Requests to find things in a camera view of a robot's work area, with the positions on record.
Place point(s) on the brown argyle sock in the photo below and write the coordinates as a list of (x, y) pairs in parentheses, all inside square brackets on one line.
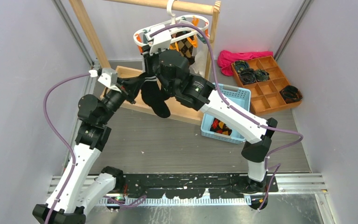
[(185, 47)]

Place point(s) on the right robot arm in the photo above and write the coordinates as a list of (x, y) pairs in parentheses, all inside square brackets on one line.
[(167, 75)]

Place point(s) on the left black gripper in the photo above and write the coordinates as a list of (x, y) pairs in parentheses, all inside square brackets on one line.
[(129, 91)]

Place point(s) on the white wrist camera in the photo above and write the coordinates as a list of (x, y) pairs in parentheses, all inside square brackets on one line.
[(107, 77), (160, 41)]

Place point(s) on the wooden compartment tray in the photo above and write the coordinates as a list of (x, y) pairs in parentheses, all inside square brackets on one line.
[(265, 96)]

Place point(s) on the pink cloth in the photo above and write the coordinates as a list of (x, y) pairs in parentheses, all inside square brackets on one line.
[(226, 58)]

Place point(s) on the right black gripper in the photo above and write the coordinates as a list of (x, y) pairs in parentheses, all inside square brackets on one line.
[(148, 59)]

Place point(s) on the red yellow argyle sock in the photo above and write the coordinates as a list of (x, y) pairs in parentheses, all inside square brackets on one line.
[(220, 127)]

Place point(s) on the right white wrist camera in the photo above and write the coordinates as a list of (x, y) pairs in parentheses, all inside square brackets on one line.
[(160, 41)]

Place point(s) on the black sock white stripes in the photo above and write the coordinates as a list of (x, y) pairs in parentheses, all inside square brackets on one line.
[(164, 94)]

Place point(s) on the white sock right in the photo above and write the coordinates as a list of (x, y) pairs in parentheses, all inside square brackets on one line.
[(199, 54)]

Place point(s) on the rolled dark sock in tray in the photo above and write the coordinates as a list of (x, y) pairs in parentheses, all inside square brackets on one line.
[(240, 65)]

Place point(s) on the rolled dark sock right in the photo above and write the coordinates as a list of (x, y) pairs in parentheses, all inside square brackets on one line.
[(261, 75)]

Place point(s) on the light blue plastic basket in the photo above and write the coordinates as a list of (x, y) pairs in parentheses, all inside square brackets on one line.
[(241, 97)]

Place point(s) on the rolled dark sock centre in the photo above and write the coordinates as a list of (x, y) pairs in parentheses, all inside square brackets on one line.
[(247, 76)]

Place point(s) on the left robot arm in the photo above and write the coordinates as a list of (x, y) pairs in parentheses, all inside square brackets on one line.
[(70, 203)]

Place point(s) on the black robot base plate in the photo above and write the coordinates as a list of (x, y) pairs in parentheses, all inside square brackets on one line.
[(194, 189)]

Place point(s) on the white clip sock hanger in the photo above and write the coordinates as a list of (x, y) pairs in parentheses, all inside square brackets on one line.
[(179, 27)]

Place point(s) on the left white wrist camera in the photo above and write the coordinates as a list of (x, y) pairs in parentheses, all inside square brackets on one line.
[(107, 77)]

